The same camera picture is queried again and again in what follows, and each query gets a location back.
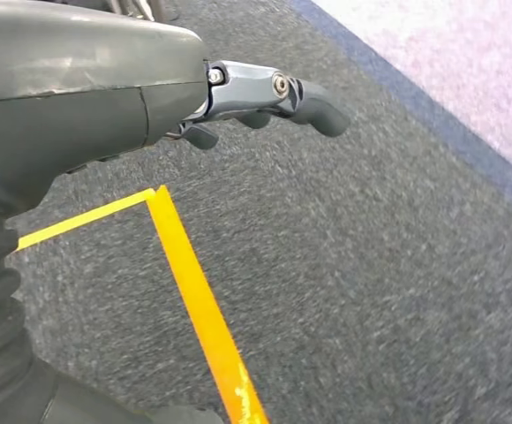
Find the yellow floor tape square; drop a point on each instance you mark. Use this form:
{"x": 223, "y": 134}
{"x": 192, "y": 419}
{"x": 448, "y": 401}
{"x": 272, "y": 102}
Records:
{"x": 194, "y": 304}

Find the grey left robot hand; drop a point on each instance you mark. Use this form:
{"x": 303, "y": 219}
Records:
{"x": 84, "y": 88}

